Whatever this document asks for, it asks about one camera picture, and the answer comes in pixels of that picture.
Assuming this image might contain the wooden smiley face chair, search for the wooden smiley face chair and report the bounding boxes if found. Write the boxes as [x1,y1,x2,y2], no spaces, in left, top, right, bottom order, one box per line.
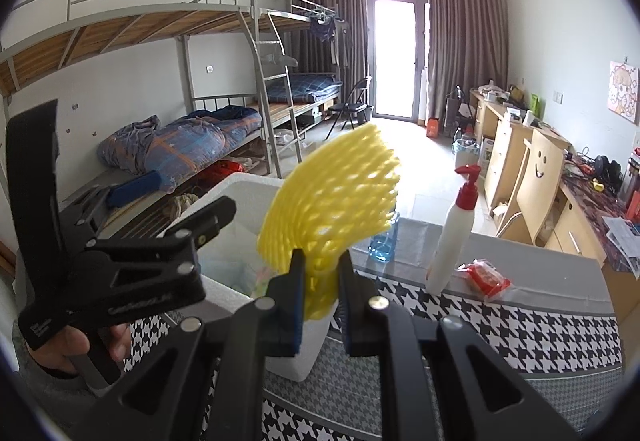
[495,127,571,247]

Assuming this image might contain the grey metal bed ladder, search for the grey metal bed ladder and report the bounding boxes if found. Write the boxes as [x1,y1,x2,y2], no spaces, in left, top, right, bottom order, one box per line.
[239,10,307,164]

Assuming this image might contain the glass balcony door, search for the glass balcony door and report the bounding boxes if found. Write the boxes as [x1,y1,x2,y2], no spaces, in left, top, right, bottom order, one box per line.
[362,0,431,124]

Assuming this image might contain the dark hanging clothes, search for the dark hanging clothes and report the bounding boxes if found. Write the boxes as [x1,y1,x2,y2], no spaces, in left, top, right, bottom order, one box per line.
[307,11,351,66]

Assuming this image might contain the white pump bottle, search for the white pump bottle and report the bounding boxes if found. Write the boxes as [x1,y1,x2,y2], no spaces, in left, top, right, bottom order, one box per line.
[425,164,482,294]

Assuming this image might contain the black folding chair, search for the black folding chair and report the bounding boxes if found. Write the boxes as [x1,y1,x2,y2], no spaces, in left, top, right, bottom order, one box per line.
[327,77,373,139]

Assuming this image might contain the blue patterned quilt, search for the blue patterned quilt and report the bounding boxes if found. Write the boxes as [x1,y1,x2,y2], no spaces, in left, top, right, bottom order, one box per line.
[96,105,263,176]

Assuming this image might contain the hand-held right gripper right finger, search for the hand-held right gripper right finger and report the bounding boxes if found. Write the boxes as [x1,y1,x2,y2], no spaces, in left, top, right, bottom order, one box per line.
[337,250,583,441]

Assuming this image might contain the group of bottles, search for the group of bottles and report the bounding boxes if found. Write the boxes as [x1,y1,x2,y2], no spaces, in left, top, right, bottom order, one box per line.
[617,146,640,216]

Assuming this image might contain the red snack packet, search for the red snack packet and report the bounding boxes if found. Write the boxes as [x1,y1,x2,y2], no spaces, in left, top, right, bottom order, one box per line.
[456,259,512,303]

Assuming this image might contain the grey metal bunk bed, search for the grey metal bunk bed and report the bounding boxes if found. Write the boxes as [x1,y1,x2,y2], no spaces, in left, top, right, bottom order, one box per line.
[0,0,281,222]
[252,0,351,142]

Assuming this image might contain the red bag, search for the red bag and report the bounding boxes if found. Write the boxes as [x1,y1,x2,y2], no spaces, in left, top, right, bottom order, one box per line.
[200,160,246,182]

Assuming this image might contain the white papers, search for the white papers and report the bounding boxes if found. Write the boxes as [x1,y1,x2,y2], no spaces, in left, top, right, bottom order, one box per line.
[602,216,640,279]

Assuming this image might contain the yellow foam net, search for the yellow foam net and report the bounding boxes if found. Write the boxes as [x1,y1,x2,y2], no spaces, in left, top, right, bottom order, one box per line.
[256,122,402,322]

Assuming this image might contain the wall poster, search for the wall poster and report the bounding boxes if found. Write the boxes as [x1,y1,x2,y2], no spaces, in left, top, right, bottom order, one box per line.
[608,61,640,124]

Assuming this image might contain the black headphones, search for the black headphones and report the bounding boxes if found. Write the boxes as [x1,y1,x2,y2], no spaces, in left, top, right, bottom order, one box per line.
[594,155,623,194]

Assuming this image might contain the clear plastic bag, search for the clear plastic bag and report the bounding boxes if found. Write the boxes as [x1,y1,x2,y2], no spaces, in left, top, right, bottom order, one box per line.
[452,133,482,156]

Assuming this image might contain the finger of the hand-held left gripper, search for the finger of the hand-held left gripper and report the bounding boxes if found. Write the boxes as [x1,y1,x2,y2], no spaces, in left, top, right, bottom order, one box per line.
[59,170,164,236]
[164,196,237,267]

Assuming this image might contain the clear blue spray bottle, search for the clear blue spray bottle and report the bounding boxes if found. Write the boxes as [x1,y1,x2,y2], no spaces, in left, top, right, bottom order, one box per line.
[367,211,401,263]

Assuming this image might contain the houndstooth tablecloth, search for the houndstooth tablecloth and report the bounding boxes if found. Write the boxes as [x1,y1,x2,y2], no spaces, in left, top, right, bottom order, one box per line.
[122,216,626,441]

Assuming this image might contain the long wooden desk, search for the long wooden desk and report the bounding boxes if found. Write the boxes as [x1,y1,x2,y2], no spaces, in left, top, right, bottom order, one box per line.
[470,88,640,282]

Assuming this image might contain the person's left hand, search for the person's left hand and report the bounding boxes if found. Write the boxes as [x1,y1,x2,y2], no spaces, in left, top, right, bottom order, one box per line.
[24,320,133,377]

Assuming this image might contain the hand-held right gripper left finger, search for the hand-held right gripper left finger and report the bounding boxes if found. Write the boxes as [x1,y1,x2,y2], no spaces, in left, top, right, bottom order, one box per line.
[87,247,307,441]

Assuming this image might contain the white foam box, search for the white foam box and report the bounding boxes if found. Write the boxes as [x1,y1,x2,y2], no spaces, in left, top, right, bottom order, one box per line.
[162,172,331,383]

